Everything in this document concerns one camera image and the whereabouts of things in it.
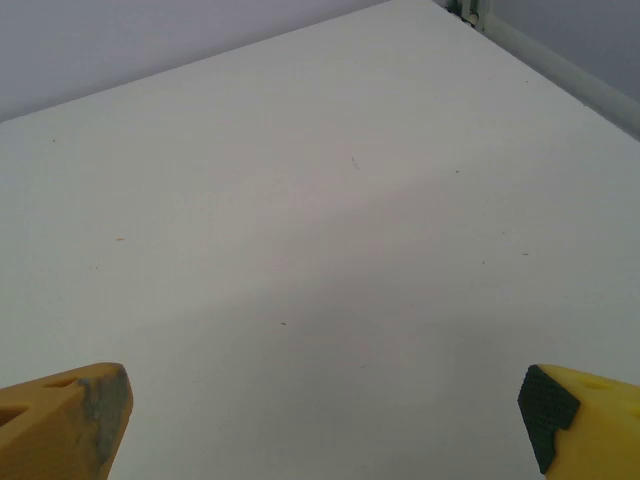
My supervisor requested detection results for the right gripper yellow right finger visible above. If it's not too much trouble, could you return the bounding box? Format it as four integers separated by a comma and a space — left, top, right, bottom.
516, 363, 640, 480

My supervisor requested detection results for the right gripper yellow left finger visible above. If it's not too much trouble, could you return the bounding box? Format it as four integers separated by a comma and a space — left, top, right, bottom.
0, 361, 135, 480

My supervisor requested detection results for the aluminium frame corner post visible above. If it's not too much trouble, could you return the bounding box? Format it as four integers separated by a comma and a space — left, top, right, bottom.
447, 0, 494, 32

